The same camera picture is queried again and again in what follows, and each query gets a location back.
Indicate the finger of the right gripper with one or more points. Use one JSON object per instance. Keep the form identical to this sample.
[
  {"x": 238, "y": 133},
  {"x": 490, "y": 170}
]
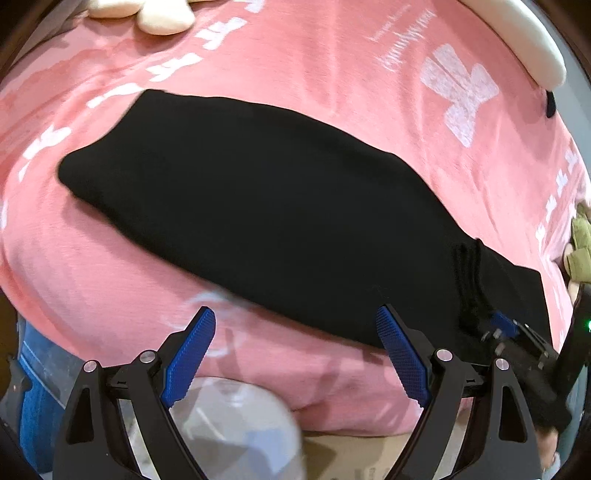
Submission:
[{"x": 497, "y": 327}]

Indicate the black pants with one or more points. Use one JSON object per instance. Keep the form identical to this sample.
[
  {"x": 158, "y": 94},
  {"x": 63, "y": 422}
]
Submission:
[{"x": 300, "y": 218}]

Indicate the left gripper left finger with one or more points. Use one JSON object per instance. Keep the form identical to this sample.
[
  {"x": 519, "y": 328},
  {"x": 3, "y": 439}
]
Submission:
[{"x": 93, "y": 442}]

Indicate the cream flower plush toy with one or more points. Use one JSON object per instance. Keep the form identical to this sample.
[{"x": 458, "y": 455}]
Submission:
[{"x": 154, "y": 17}]

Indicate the grey white patterned slipper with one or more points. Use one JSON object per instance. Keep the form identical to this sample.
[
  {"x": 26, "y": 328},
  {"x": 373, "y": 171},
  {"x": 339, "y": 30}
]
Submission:
[{"x": 236, "y": 430}]

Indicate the white plush toy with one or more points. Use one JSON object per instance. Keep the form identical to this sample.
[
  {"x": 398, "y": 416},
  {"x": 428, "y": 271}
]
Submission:
[{"x": 527, "y": 37}]

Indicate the person's right hand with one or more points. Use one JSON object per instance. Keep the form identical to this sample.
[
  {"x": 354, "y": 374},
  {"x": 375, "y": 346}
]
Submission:
[{"x": 547, "y": 443}]

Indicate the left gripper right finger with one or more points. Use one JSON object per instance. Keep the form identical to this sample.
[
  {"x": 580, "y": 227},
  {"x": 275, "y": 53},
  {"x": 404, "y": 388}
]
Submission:
[{"x": 500, "y": 440}]

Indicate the green plush toy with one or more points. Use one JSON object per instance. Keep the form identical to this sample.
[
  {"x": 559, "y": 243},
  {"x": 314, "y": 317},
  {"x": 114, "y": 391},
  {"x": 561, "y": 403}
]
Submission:
[{"x": 577, "y": 257}]

